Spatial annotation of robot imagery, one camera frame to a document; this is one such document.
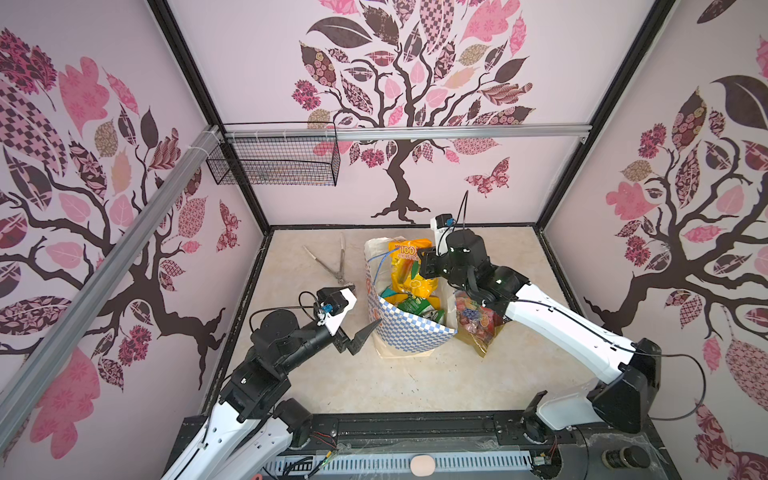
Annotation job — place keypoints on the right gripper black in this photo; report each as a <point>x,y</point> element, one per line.
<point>428,259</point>

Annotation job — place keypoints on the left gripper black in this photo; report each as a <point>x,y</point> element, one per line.
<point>356,343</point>

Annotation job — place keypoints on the blue checkered paper bag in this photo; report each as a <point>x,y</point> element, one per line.
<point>398,334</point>

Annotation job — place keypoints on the gold candy bag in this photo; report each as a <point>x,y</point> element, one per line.
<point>477,326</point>

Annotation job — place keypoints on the yellow orange snack bag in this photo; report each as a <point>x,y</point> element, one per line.
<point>405,269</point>

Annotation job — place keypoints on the green snack bag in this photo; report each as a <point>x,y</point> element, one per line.
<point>424,308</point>

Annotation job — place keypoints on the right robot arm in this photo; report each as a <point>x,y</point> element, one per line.
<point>626,374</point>

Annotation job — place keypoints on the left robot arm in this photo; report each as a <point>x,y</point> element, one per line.
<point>253,422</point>

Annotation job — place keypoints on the black round knob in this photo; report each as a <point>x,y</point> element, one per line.
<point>628,457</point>

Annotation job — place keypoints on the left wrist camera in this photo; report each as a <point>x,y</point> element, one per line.
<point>331,310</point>

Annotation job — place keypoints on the aluminium rail back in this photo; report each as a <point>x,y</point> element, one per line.
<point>408,132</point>

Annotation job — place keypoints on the aluminium rail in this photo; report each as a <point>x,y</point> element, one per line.
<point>408,132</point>
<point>23,392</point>

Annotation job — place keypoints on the black wire basket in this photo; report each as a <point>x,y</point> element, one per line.
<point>277,153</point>

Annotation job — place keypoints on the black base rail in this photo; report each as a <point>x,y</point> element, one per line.
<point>573,453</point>

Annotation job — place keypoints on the grey cable duct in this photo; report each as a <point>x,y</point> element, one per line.
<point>398,465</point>

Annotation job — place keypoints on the aluminium rail left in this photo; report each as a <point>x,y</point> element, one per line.
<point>23,392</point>

